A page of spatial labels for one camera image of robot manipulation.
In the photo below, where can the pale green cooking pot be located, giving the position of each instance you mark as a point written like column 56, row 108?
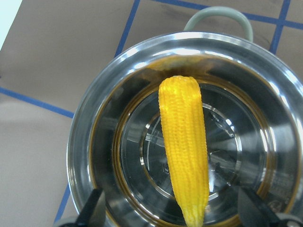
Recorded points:
column 253, row 111

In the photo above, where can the yellow corn cob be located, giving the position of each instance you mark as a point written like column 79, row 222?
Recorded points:
column 183, row 129

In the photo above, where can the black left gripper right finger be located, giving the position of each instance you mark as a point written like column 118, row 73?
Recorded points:
column 253, row 212

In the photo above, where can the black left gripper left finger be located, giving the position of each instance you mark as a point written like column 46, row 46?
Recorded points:
column 93, row 213

